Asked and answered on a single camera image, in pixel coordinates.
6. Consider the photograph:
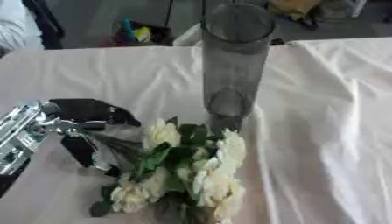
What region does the black bag with colourful items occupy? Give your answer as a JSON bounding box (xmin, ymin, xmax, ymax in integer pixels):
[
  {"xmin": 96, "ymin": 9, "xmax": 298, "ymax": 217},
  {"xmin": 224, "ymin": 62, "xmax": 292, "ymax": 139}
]
[{"xmin": 99, "ymin": 17, "xmax": 175, "ymax": 47}]

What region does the tall clear glass vase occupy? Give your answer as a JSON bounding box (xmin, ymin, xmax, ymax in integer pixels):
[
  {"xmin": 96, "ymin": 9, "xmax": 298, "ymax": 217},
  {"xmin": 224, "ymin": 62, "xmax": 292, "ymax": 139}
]
[{"xmin": 199, "ymin": 3, "xmax": 277, "ymax": 136}]

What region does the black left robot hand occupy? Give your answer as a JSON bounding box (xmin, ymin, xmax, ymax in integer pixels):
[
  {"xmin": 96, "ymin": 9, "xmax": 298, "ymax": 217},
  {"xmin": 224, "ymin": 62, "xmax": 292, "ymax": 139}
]
[{"xmin": 39, "ymin": 98, "xmax": 143, "ymax": 178}]

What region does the black chair frame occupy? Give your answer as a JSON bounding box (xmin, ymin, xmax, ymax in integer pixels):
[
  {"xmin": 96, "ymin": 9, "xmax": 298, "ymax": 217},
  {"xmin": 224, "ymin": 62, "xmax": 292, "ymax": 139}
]
[{"xmin": 19, "ymin": 0, "xmax": 67, "ymax": 50}]

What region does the white artificial flower bouquet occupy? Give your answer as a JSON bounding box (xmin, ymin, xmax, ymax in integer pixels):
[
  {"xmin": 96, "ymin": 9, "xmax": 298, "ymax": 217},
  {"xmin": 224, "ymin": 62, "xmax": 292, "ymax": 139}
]
[{"xmin": 88, "ymin": 116, "xmax": 249, "ymax": 224}]

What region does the yellow bag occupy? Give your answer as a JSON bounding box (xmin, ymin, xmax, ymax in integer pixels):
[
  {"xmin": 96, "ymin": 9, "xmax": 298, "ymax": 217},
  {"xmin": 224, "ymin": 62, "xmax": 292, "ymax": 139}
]
[{"xmin": 268, "ymin": 0, "xmax": 325, "ymax": 22}]

